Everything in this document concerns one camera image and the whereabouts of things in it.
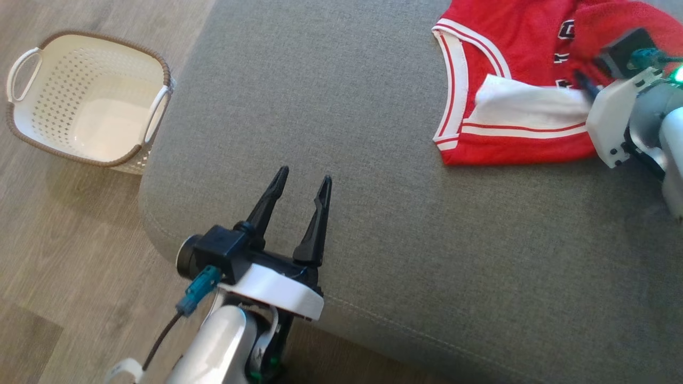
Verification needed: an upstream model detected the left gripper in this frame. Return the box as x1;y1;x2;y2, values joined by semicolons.
218;165;333;322

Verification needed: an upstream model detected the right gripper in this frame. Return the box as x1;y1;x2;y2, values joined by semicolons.
573;67;668;169

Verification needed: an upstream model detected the red and white jersey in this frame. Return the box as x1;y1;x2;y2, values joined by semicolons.
431;0;601;166

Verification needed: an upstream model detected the grey fabric sofa seat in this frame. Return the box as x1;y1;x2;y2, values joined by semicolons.
138;0;683;384

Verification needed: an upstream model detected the cream perforated laundry basket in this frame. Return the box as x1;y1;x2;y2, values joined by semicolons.
5;30;176;175

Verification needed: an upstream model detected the left cable with teal connector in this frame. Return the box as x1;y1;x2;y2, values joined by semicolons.
104;265;222;384

